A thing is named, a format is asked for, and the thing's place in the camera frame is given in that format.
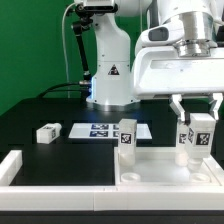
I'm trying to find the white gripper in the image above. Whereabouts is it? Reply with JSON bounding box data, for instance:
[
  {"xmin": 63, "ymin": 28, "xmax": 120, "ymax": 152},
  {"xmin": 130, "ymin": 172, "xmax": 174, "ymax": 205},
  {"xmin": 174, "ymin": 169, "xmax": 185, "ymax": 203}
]
[{"xmin": 132, "ymin": 25, "xmax": 224, "ymax": 125}]

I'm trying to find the white square table top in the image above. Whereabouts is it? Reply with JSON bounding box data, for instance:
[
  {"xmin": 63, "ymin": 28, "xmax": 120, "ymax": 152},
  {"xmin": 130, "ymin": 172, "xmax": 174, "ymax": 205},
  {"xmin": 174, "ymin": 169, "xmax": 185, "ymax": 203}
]
[{"xmin": 114, "ymin": 147, "xmax": 224, "ymax": 186}]

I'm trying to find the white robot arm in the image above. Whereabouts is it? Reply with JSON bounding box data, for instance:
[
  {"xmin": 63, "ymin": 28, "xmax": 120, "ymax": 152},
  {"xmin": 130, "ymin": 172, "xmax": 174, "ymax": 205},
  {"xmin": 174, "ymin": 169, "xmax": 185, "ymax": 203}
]
[{"xmin": 74, "ymin": 0, "xmax": 224, "ymax": 123}]

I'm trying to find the white sheet with tag markers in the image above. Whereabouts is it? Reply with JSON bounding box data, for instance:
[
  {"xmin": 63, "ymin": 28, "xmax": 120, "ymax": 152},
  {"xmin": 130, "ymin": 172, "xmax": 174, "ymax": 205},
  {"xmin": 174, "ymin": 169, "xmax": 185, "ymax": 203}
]
[{"xmin": 69, "ymin": 123, "xmax": 152, "ymax": 140}]

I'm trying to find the white U-shaped obstacle fence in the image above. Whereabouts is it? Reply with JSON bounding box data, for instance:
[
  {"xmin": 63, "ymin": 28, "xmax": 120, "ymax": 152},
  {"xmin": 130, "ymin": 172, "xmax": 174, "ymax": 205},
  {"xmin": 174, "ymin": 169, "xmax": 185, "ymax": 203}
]
[{"xmin": 0, "ymin": 150, "xmax": 224, "ymax": 211}]

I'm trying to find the black cable bundle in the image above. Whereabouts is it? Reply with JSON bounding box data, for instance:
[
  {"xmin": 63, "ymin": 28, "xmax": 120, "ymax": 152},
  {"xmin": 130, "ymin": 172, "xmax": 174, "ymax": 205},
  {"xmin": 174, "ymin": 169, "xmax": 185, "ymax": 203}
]
[{"xmin": 36, "ymin": 81, "xmax": 92, "ymax": 99}]

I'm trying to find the grey camera on mount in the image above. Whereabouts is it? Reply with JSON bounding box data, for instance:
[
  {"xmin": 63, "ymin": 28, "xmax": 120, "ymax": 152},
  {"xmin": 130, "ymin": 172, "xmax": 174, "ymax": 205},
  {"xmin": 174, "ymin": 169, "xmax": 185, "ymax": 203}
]
[{"xmin": 83, "ymin": 0, "xmax": 115, "ymax": 10}]

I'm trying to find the white hanging cable left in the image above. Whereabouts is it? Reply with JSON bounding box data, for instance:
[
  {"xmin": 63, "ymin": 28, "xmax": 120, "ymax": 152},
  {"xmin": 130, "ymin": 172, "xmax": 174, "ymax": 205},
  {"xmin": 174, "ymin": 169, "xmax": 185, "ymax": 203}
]
[{"xmin": 61, "ymin": 2, "xmax": 76, "ymax": 99}]

